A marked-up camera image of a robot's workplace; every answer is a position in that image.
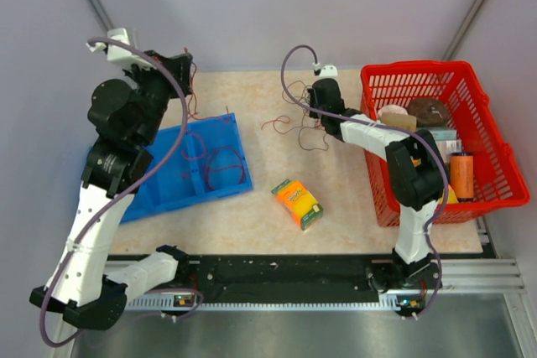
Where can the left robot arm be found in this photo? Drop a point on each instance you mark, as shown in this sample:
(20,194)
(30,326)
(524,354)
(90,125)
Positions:
(126,119)

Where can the teal small box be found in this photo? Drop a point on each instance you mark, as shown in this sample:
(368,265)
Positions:
(444,134)

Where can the red plastic basket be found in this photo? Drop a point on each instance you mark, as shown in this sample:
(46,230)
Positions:
(498,182)

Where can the orange sponge package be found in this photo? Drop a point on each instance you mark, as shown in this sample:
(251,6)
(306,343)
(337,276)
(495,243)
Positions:
(301,204)

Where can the aluminium frame rail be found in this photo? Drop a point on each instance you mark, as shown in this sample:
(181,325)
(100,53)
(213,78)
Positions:
(464,277)

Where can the orange cylindrical can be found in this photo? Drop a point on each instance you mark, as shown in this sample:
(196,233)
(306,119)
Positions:
(462,176)

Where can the brown cardboard box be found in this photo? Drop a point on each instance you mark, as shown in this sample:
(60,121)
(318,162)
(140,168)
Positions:
(403,121)

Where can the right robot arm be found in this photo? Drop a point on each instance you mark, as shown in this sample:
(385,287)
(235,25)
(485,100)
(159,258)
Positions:
(416,173)

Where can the blue plastic bin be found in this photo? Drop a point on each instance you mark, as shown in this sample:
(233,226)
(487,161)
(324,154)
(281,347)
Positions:
(210,164)

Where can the brown round lid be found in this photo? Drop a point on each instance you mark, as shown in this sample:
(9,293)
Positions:
(429,112)

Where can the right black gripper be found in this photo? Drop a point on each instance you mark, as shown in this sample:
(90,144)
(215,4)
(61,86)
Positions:
(313,97)

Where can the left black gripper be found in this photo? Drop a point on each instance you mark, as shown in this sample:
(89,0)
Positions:
(179,66)

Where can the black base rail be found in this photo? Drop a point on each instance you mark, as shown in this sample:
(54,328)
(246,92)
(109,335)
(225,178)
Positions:
(299,279)

